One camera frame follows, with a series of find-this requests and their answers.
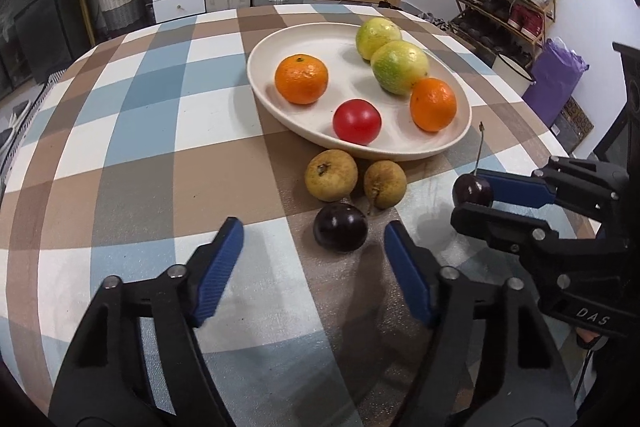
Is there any white bucket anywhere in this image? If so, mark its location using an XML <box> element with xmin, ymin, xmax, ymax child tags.
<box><xmin>491</xmin><ymin>53</ymin><xmax>537</xmax><ymax>98</ymax></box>

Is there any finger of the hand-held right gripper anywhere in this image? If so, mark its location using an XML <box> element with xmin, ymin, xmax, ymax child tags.
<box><xmin>477</xmin><ymin>156</ymin><xmax>631</xmax><ymax>228</ymax></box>
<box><xmin>450</xmin><ymin>202</ymin><xmax>608</xmax><ymax>278</ymax></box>

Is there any red tomato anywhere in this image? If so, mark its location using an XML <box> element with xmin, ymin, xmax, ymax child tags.
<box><xmin>333</xmin><ymin>99</ymin><xmax>382</xmax><ymax>145</ymax></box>

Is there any orange tangerine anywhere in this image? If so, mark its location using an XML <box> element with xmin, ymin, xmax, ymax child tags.
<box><xmin>274</xmin><ymin>55</ymin><xmax>329</xmax><ymax>105</ymax></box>
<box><xmin>409</xmin><ymin>77</ymin><xmax>458</xmax><ymax>132</ymax></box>

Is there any pile of dark shoes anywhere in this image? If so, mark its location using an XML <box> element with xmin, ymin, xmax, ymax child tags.
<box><xmin>377</xmin><ymin>0</ymin><xmax>453</xmax><ymax>32</ymax></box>

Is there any dark grey refrigerator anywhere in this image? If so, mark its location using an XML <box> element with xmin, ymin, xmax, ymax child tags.
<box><xmin>10</xmin><ymin>0</ymin><xmax>86</xmax><ymax>85</ymax></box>

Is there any large green yellow citrus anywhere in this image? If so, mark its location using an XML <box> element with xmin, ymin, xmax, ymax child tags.
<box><xmin>370</xmin><ymin>41</ymin><xmax>431</xmax><ymax>96</ymax></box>

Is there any wooden shoe rack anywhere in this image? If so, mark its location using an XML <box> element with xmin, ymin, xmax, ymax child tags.
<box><xmin>452</xmin><ymin>0</ymin><xmax>563</xmax><ymax>72</ymax></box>

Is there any person's right hand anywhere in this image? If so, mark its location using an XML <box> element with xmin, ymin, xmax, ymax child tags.
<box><xmin>575</xmin><ymin>328</ymin><xmax>608</xmax><ymax>350</ymax></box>

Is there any woven laundry basket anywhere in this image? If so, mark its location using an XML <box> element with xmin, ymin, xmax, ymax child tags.
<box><xmin>96</xmin><ymin>0</ymin><xmax>146</xmax><ymax>32</ymax></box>

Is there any dark red cherry with stem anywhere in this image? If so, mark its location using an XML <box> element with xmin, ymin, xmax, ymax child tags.
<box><xmin>452</xmin><ymin>122</ymin><xmax>495</xmax><ymax>208</ymax></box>

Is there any brown pear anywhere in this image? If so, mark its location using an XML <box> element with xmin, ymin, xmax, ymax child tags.
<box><xmin>305</xmin><ymin>149</ymin><xmax>359</xmax><ymax>202</ymax></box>
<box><xmin>363</xmin><ymin>160</ymin><xmax>407</xmax><ymax>210</ymax></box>

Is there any small green yellow citrus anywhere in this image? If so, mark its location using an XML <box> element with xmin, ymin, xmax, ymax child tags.
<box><xmin>355</xmin><ymin>18</ymin><xmax>403</xmax><ymax>62</ymax></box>

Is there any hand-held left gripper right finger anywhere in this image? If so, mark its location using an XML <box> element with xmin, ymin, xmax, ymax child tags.
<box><xmin>384</xmin><ymin>221</ymin><xmax>576</xmax><ymax>427</ymax></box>

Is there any purple bag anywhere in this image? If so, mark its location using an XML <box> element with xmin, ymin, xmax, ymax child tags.
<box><xmin>521</xmin><ymin>38</ymin><xmax>590</xmax><ymax>130</ymax></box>

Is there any cream round plate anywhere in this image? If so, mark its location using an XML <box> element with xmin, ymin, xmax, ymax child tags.
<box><xmin>246</xmin><ymin>23</ymin><xmax>472</xmax><ymax>162</ymax></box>

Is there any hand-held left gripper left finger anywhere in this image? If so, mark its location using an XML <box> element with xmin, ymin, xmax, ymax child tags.
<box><xmin>47</xmin><ymin>217</ymin><xmax>246</xmax><ymax>427</ymax></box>

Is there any dark purple plum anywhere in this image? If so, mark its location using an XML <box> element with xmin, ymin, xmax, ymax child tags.
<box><xmin>313</xmin><ymin>202</ymin><xmax>369</xmax><ymax>253</ymax></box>

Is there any brown doormat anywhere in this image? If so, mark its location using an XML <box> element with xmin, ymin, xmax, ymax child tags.
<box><xmin>550</xmin><ymin>97</ymin><xmax>595</xmax><ymax>155</ymax></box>

